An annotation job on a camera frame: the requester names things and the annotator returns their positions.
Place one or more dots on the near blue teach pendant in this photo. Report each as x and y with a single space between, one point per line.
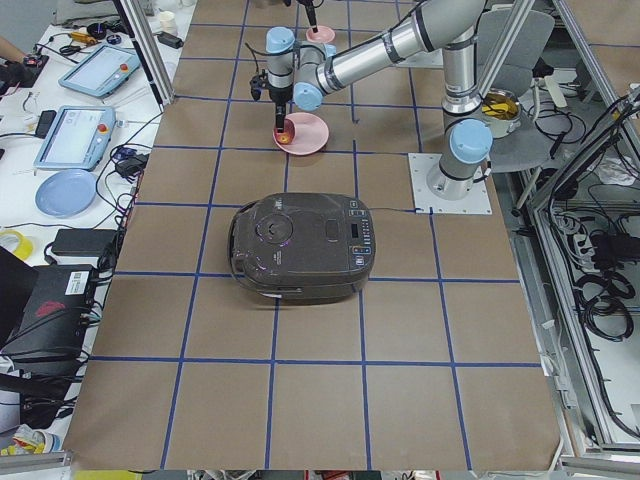
77 139

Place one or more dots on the blue teach pendant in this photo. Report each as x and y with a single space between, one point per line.
102 72
77 139

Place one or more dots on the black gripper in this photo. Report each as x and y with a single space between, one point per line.
279 96

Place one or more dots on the black computer box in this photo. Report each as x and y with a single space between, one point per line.
45 314

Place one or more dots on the blue plate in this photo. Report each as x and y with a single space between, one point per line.
66 193

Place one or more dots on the black power adapter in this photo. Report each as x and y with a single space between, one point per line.
80 243

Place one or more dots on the red apple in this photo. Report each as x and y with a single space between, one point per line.
284 135

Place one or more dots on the steel bowl on chair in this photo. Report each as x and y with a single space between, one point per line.
501 112

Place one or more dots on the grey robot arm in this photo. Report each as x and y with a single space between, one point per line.
305 72

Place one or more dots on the pink bowl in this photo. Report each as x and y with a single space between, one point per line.
321 34

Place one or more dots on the dark grey rice cooker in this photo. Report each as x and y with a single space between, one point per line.
302 246

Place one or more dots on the aluminium frame post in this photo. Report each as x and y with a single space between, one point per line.
133 17

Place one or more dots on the far blue teach pendant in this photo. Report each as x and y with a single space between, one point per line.
102 72

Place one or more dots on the yellow tape roll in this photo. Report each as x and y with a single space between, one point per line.
16 243

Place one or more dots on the pink plate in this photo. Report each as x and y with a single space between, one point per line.
312 133

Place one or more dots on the seated person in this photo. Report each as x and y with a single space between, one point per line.
13 71

